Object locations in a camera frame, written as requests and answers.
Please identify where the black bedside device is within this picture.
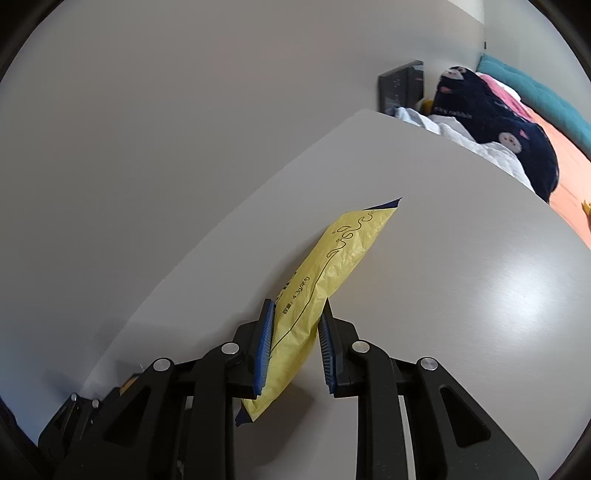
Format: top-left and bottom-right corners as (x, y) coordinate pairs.
(378, 60), (424, 116)

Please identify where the dark navy patterned blanket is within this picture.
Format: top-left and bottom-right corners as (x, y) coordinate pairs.
(432, 66), (559, 202)

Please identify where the white bedding cloth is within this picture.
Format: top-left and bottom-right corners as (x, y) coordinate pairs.
(394, 107), (533, 191)

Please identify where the teal long pillow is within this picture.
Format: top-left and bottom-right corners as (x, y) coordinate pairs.
(477, 53), (591, 158)

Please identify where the yellow snack wrapper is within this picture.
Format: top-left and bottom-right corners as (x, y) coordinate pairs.
(235, 199), (400, 426)

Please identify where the yellow plush duck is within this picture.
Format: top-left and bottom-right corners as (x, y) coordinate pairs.
(581, 200), (591, 223)

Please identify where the pink bed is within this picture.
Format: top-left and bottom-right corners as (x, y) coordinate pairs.
(477, 72), (590, 247)

